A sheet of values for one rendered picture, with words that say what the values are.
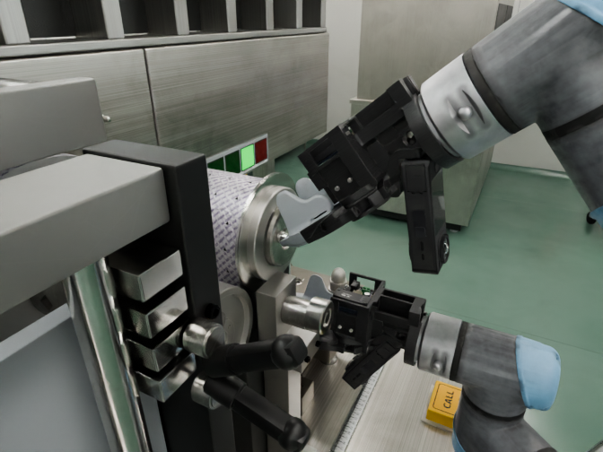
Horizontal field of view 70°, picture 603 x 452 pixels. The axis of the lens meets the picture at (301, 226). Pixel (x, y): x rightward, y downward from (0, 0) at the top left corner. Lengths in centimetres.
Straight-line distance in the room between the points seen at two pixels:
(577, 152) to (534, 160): 473
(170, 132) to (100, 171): 67
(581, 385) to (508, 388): 184
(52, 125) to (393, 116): 25
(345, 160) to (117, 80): 46
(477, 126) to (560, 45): 7
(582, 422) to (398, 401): 150
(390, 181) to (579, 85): 16
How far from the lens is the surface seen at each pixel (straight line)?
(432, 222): 40
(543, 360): 57
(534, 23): 35
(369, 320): 57
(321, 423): 76
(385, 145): 40
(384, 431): 76
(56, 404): 21
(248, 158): 104
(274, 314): 50
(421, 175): 38
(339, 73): 533
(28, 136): 25
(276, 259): 50
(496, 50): 35
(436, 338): 56
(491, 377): 56
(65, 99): 26
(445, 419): 78
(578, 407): 229
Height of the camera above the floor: 149
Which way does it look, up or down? 26 degrees down
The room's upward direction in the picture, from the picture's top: straight up
